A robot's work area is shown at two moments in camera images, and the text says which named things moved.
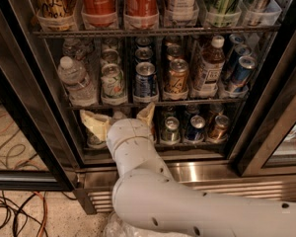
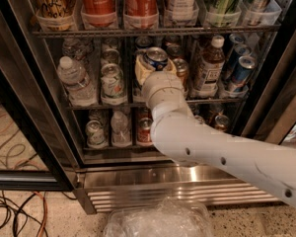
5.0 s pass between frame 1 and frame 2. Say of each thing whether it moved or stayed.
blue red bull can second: stayed
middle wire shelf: stayed
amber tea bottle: stayed
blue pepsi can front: moved
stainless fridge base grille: stayed
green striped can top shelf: stayed
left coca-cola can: stayed
